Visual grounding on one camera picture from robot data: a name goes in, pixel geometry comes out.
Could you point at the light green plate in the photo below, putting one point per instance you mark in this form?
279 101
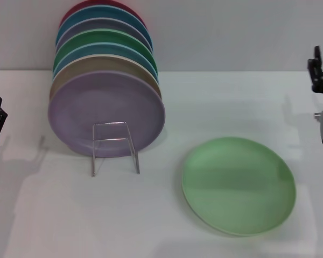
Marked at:
237 185

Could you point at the beige plate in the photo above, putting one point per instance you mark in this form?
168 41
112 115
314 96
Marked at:
64 74

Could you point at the teal blue plate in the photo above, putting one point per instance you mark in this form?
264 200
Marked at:
67 57
67 25

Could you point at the dark green plate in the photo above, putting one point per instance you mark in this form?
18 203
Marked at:
70 43

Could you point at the lavender plate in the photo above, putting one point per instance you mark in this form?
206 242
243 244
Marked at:
105 102

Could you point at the grey purple plate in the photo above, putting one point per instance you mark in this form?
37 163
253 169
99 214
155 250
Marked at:
70 30

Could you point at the maroon red plate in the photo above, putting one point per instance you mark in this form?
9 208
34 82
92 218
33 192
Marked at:
70 12

